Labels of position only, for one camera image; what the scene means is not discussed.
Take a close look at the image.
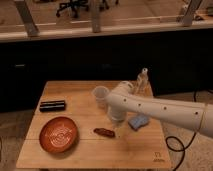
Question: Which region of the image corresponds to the clear plastic bottle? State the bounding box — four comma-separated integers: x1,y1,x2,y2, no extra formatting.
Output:
135,68,148,93

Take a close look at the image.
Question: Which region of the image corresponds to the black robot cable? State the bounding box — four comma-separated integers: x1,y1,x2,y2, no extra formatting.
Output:
165,131,198,171

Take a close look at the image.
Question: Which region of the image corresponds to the blue sponge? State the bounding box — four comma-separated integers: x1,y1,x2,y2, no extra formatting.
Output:
128,114,149,131

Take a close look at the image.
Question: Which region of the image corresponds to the black office chair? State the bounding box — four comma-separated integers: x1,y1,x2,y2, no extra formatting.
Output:
56,0,89,18

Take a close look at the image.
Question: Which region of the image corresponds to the black rectangular box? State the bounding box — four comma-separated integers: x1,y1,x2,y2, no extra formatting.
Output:
39,100,66,112

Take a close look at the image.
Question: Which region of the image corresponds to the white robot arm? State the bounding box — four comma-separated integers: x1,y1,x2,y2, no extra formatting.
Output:
106,81,213,138

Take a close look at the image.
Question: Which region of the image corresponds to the translucent plastic cup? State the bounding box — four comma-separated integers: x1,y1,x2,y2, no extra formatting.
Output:
92,86,109,109

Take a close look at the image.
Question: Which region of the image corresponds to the dark red chili pepper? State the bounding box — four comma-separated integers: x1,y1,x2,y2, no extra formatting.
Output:
93,128,115,138

